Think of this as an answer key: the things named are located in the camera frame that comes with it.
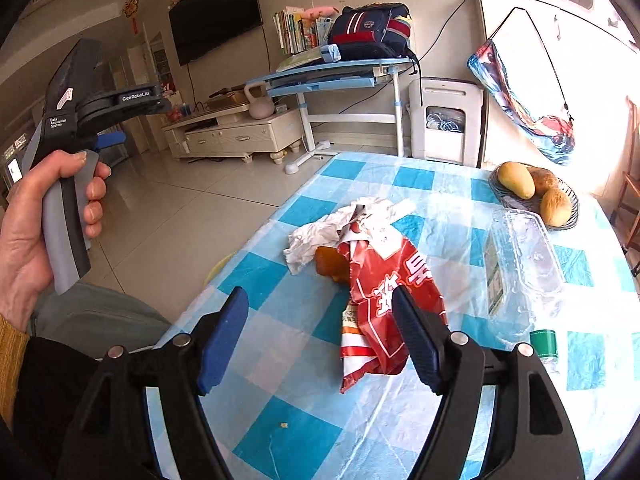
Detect red snack bag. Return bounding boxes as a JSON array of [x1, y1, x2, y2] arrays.
[[337, 206, 447, 392]]

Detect clear plastic water bottle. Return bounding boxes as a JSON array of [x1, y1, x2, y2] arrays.
[[484, 209, 565, 372]]

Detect white tissue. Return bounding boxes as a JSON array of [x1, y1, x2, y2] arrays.
[[283, 197, 394, 275]]

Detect person's left hand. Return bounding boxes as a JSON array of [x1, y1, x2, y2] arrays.
[[1, 151, 88, 332]]

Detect yellow plastic basin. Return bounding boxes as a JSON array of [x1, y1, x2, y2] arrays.
[[203, 252, 234, 287]]

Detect blue checkered tablecloth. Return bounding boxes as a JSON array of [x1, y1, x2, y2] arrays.
[[150, 153, 639, 479]]

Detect white tv cabinet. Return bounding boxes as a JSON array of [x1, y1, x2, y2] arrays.
[[163, 104, 304, 164]]

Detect grey green sofa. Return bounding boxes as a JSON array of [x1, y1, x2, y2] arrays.
[[27, 282, 171, 359]]

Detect pink kettlebell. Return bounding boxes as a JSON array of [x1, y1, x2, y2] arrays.
[[244, 81, 276, 120]]

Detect yellow mango left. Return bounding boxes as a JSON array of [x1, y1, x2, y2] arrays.
[[497, 162, 535, 200]]

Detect yellow mango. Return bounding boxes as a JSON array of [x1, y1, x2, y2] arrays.
[[540, 188, 572, 228], [497, 162, 535, 200]]

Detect yellow mango right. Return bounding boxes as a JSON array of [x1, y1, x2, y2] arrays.
[[540, 188, 572, 228]]

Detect dark fruit plate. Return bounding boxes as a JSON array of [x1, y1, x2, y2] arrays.
[[488, 169, 579, 231]]

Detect brown mango back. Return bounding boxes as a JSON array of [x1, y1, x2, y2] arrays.
[[527, 166, 558, 197]]

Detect row of books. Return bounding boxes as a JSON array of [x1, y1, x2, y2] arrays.
[[272, 6, 335, 55]]

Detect white air purifier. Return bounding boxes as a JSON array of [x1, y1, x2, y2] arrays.
[[408, 77, 484, 167]]

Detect blue children study desk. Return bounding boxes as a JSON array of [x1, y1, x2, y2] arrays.
[[246, 58, 420, 176]]

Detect wooden chair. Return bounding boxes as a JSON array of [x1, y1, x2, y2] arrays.
[[608, 96, 639, 256]]

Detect colourful hanging bag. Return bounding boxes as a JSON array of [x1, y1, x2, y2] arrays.
[[466, 39, 575, 166]]

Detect pink plush toy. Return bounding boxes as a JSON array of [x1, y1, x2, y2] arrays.
[[300, 6, 340, 20]]

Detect navy red school backpack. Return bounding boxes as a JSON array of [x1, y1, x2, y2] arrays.
[[328, 3, 414, 61]]

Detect white balcony cabinet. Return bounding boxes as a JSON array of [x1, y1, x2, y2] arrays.
[[476, 0, 639, 208]]

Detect black wall television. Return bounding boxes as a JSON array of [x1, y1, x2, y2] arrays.
[[168, 0, 262, 66]]

